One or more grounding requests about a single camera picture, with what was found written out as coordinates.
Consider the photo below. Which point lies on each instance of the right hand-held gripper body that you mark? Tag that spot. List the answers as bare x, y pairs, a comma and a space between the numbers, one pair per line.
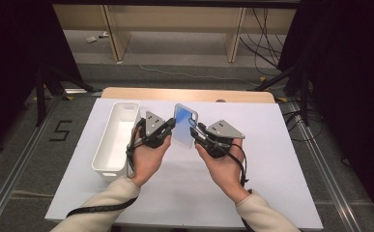
223, 129

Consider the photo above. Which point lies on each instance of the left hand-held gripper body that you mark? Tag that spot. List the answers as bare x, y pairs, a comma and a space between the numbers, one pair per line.
152, 124

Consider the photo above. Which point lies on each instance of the clear blue phone case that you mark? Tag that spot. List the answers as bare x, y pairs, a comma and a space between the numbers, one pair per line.
183, 127

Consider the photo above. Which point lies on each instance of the person's left hand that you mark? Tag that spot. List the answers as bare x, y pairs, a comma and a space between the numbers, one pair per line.
147, 161

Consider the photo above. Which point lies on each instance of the person's right hand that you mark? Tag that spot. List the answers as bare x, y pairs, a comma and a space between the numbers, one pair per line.
226, 174

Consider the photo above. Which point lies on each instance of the light wooden table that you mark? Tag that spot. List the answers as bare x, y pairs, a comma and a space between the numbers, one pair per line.
175, 94

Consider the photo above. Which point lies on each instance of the long white plastic box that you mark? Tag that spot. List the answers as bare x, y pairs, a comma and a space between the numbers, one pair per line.
117, 141

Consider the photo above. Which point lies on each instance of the white board sheet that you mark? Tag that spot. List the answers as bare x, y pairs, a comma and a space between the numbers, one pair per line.
181, 187

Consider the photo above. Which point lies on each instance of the black metal stand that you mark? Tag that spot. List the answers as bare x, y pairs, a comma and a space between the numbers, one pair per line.
40, 96
303, 93

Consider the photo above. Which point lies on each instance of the small dark floor object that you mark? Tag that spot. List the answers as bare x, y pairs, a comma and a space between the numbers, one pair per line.
103, 34

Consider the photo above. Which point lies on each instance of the small white floor object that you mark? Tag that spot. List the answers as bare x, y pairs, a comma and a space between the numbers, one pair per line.
91, 39

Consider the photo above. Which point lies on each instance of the pale wooden desk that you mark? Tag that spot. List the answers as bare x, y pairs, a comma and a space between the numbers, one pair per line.
175, 17

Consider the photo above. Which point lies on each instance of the black curtain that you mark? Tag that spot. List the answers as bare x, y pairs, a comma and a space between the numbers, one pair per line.
352, 80
14, 64

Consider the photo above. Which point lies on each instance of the metal floor rail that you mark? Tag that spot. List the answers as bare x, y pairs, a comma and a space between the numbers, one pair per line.
323, 167
17, 167

